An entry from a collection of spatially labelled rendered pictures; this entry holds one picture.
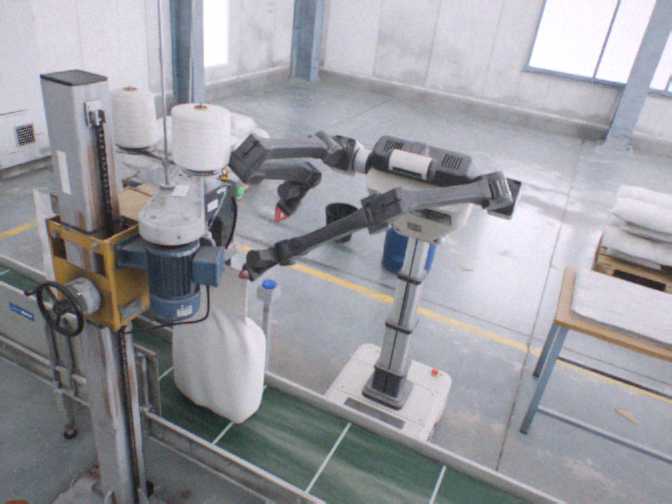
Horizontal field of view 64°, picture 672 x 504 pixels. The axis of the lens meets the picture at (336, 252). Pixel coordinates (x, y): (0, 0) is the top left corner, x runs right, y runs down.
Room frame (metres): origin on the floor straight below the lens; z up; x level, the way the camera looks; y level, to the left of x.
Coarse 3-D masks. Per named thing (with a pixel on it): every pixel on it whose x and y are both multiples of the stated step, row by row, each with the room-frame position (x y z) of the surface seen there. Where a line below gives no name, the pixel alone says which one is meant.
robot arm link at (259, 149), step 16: (240, 144) 1.49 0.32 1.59; (256, 144) 1.49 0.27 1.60; (272, 144) 1.52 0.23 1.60; (288, 144) 1.59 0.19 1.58; (304, 144) 1.65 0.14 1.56; (320, 144) 1.72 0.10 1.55; (240, 160) 1.47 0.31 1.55; (256, 160) 1.45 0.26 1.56; (336, 160) 1.78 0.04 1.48; (240, 176) 1.45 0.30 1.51
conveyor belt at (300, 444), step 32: (160, 352) 1.93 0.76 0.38; (160, 384) 1.72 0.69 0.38; (192, 416) 1.57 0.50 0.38; (256, 416) 1.61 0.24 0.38; (288, 416) 1.63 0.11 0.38; (320, 416) 1.66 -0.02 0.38; (224, 448) 1.43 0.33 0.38; (256, 448) 1.45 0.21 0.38; (288, 448) 1.47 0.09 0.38; (320, 448) 1.49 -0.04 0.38; (352, 448) 1.51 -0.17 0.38; (384, 448) 1.53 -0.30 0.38; (288, 480) 1.32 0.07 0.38; (320, 480) 1.34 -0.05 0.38; (352, 480) 1.36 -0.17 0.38; (384, 480) 1.38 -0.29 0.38; (416, 480) 1.39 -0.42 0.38; (448, 480) 1.41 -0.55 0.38
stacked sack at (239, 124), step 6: (234, 114) 5.23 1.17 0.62; (234, 120) 5.02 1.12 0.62; (240, 120) 5.06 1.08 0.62; (246, 120) 5.11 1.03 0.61; (252, 120) 5.20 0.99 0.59; (234, 126) 4.90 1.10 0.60; (240, 126) 4.97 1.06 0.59; (246, 126) 5.05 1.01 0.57; (252, 126) 5.11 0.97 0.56; (234, 132) 4.86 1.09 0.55; (240, 132) 4.94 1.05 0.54
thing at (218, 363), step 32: (224, 288) 1.65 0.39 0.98; (192, 320) 1.65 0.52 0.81; (224, 320) 1.62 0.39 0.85; (192, 352) 1.63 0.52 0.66; (224, 352) 1.56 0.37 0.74; (256, 352) 1.59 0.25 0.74; (192, 384) 1.62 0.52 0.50; (224, 384) 1.56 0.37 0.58; (256, 384) 1.58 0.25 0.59; (224, 416) 1.58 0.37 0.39
